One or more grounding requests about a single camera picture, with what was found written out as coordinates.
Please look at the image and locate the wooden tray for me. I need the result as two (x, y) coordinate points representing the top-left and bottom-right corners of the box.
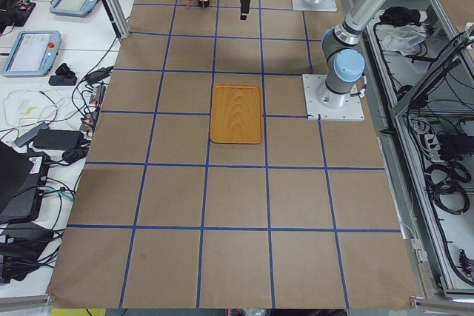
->
(210, 84), (262, 144)

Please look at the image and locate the teach pendant far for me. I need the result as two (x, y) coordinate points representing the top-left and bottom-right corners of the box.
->
(50, 0), (99, 17)

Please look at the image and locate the teach pendant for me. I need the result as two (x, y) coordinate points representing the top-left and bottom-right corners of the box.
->
(1, 30), (61, 78)
(50, 0), (99, 17)

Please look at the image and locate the teach pendant near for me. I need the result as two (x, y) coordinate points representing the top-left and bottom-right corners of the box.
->
(1, 30), (61, 78)

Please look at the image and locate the black laptop power brick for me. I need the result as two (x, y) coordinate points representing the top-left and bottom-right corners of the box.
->
(33, 129), (84, 150)

